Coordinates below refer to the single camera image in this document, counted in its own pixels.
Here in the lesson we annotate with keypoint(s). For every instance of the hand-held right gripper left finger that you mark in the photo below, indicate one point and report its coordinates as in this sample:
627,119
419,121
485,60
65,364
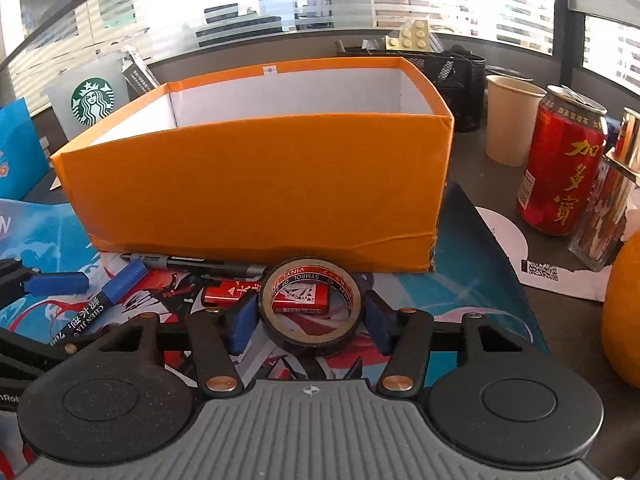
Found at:
241,325

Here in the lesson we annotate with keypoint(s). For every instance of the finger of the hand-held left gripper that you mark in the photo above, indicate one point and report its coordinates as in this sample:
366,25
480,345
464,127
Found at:
35,346
55,284

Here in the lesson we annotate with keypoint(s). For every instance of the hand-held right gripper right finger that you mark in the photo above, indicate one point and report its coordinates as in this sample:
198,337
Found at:
377,325

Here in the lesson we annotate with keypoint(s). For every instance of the blue marker pen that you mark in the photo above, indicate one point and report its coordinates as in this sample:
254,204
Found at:
115,290

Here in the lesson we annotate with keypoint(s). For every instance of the black tape roll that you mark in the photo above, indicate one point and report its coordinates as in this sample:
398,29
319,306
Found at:
310,342

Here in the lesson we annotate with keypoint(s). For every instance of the orange cardboard box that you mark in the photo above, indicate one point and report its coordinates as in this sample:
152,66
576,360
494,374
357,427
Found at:
250,185

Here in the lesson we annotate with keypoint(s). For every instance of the red playing card box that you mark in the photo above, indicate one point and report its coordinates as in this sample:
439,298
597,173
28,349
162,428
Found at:
297,302

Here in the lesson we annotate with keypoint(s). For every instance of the grey black pen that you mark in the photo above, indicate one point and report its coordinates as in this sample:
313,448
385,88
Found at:
190,262

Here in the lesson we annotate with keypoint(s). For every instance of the colourful printed mouse mat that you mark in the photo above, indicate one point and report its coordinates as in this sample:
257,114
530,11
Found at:
450,280

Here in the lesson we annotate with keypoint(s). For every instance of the blue paper bag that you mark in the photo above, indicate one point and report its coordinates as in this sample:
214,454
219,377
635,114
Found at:
20,150

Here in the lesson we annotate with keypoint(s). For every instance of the white paper sheet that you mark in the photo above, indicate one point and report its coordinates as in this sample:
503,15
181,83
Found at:
510,240

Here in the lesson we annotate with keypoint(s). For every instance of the translucent plastic cup green logo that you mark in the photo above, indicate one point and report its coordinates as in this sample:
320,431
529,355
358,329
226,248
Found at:
85,105

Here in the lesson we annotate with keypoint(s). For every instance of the black leaflet box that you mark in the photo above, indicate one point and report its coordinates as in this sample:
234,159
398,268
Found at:
137,72

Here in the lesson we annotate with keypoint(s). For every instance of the red drink can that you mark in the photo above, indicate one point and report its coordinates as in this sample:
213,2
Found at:
560,170

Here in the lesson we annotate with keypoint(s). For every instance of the beige paper cup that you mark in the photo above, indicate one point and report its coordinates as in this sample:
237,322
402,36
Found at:
512,125

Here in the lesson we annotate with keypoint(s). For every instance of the orange fruit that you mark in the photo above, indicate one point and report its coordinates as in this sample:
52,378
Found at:
625,320

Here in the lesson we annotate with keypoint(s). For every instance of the black mesh desk organizer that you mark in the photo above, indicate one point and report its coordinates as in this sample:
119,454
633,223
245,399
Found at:
455,85

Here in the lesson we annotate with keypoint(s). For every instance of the shiny metallic cup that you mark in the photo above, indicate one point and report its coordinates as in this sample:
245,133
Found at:
605,210

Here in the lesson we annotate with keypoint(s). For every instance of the yellow building brick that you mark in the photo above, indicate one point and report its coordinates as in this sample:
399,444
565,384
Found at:
410,35

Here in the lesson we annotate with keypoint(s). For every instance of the frosted glass partition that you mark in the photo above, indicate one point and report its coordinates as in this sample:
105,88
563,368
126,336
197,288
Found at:
175,10

